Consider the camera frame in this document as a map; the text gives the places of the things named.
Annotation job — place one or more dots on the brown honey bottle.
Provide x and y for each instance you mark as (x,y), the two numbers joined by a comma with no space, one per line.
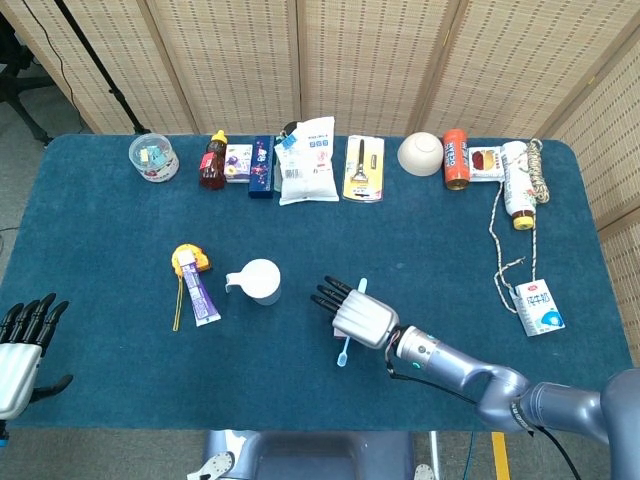
(212,170)

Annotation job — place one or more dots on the black chair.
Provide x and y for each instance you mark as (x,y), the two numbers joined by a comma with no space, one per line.
(20,90)

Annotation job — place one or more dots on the white purple small box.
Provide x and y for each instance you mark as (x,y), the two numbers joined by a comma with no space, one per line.
(239,162)

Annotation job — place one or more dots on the white snack packet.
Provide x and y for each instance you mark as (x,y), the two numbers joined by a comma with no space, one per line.
(487,160)

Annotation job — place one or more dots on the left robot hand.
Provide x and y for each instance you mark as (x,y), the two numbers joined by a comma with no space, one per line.
(17,370)

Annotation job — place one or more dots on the white bottle with yellow cap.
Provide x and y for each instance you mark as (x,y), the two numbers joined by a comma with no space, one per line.
(515,185)

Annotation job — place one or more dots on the clear jar of clips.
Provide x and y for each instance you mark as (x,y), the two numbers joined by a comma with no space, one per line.
(152,160)

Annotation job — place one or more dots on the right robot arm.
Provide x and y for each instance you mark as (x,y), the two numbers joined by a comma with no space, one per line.
(450,360)

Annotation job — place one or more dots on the orange can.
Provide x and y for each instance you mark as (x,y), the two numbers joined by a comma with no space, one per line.
(456,160)

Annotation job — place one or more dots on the yellow tape measure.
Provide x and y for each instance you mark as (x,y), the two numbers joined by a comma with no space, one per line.
(202,260)

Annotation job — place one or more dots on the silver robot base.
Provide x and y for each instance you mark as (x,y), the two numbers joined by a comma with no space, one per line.
(325,455)

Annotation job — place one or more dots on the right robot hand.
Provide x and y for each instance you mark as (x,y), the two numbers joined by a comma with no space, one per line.
(365,317)

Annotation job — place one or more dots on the razor in yellow blister pack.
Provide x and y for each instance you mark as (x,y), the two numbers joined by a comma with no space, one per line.
(362,190)

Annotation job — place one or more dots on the dark blue long box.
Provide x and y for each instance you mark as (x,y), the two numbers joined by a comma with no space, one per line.
(261,170)

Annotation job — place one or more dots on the bamboo folding screen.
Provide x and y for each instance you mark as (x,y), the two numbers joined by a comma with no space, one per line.
(350,60)

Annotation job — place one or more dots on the white plastic pouch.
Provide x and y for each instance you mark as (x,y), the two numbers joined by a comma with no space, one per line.
(307,180)

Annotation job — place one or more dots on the purple white toothpaste tube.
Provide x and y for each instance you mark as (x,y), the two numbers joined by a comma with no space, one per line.
(200,300)

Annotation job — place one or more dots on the black tripod stand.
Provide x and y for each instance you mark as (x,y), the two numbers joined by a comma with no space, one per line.
(100,70)

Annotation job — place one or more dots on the beige bowl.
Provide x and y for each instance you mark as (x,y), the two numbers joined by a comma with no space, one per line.
(420,152)

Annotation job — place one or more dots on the purple cardboard box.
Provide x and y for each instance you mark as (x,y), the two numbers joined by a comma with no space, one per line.
(337,331)

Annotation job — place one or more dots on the blue table cloth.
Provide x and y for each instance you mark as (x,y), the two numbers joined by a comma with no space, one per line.
(125,240)

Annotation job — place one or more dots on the light blue toothbrush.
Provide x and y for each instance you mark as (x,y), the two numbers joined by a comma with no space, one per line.
(342,357)

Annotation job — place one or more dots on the white blue milk carton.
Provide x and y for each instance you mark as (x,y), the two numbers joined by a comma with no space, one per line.
(540,310)

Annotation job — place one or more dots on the dark round container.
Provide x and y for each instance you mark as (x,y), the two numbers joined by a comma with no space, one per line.
(289,127)

